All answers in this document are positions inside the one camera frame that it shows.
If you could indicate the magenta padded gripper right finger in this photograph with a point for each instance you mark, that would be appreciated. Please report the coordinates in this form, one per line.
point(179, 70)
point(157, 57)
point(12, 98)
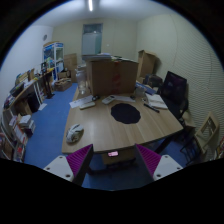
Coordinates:
point(158, 166)

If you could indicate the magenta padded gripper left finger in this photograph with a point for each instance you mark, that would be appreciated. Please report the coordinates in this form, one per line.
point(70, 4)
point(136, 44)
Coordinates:
point(73, 167)

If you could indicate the round black mouse pad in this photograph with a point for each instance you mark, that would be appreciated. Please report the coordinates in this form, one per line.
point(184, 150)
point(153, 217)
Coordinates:
point(125, 113)

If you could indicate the small device with pink screen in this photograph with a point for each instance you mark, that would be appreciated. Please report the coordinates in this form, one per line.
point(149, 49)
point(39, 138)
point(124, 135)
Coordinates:
point(113, 154)

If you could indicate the wooden folding chair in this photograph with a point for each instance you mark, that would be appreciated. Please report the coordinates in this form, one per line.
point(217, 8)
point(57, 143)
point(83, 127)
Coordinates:
point(203, 136)

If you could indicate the wooden table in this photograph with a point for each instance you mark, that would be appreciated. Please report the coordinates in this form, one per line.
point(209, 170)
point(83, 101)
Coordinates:
point(106, 134)

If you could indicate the black pen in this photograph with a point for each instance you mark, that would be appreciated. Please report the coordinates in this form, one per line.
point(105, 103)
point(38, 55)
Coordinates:
point(151, 107)

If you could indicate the white paper sheet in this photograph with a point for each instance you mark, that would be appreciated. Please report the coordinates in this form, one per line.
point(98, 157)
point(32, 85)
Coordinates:
point(81, 101)

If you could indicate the white flat device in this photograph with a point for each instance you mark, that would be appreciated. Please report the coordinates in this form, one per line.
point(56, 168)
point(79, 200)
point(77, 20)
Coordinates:
point(87, 105)

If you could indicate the open white notebook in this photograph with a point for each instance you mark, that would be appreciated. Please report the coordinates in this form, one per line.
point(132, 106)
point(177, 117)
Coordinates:
point(156, 101)

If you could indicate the stack of books on floor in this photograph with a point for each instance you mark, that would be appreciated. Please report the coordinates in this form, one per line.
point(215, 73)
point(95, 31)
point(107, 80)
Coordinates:
point(27, 124)

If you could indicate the white remote control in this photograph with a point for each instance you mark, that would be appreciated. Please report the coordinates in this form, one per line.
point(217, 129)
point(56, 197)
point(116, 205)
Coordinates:
point(108, 99)

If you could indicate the black office chair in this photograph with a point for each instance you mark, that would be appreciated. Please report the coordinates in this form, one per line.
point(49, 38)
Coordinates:
point(173, 93)

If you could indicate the long wooden side desk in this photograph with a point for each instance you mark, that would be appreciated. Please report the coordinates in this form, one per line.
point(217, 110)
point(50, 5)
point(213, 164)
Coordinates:
point(22, 89)

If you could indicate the cardboard box on floor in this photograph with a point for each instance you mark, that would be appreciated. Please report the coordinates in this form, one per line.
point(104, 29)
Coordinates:
point(62, 84)

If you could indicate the clear plastic jar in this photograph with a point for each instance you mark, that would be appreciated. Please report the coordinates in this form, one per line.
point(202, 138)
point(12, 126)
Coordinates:
point(81, 77)

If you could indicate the large cardboard box on table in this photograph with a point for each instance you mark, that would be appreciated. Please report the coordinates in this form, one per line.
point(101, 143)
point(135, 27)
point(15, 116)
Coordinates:
point(107, 77)

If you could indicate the glass display fridge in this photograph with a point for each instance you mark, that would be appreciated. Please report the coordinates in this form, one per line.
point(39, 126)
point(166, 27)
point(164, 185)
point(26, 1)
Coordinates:
point(53, 56)

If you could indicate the white door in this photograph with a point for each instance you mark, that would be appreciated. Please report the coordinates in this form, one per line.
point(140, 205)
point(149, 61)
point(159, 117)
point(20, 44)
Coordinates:
point(91, 39)

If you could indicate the ceiling tube light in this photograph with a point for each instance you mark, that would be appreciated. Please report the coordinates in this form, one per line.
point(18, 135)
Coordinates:
point(90, 4)

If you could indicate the tall cardboard box by wall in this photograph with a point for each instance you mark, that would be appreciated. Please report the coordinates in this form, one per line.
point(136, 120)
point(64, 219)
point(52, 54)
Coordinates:
point(146, 62)

